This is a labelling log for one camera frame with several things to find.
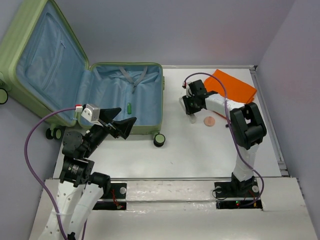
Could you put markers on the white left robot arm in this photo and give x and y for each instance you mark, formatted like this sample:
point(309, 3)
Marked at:
point(79, 188)

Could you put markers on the orange cloth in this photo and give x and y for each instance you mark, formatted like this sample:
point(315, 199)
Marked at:
point(231, 93)

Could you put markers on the round pink compact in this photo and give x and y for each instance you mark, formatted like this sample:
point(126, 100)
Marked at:
point(209, 121)

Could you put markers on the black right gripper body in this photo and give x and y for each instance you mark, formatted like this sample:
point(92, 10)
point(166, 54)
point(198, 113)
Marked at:
point(191, 105)

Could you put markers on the small green bottle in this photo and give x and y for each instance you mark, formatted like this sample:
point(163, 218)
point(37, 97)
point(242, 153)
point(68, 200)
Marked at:
point(129, 108)

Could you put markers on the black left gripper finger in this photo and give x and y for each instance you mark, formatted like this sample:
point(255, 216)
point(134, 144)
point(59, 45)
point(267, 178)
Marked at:
point(124, 127)
point(107, 115)

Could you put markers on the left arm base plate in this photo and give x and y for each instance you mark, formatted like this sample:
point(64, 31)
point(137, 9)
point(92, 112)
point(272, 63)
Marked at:
point(115, 199)

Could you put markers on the green hard-shell suitcase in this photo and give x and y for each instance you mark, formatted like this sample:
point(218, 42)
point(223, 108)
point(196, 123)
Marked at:
point(44, 67)

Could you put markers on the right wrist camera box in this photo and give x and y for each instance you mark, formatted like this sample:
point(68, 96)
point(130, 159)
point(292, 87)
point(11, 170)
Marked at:
point(187, 86)

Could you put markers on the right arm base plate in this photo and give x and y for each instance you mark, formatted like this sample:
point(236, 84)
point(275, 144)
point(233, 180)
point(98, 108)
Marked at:
point(227, 199)

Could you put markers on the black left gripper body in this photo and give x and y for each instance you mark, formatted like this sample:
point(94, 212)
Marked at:
point(97, 133)

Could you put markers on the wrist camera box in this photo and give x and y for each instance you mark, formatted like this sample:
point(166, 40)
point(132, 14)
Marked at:
point(187, 86)
point(91, 113)

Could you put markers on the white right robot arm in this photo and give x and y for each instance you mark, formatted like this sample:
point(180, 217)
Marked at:
point(247, 129)

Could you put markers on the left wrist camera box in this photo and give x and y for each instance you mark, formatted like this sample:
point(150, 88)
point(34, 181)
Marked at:
point(91, 113)

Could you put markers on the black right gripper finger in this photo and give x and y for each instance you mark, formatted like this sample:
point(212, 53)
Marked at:
point(192, 118)
point(183, 104)

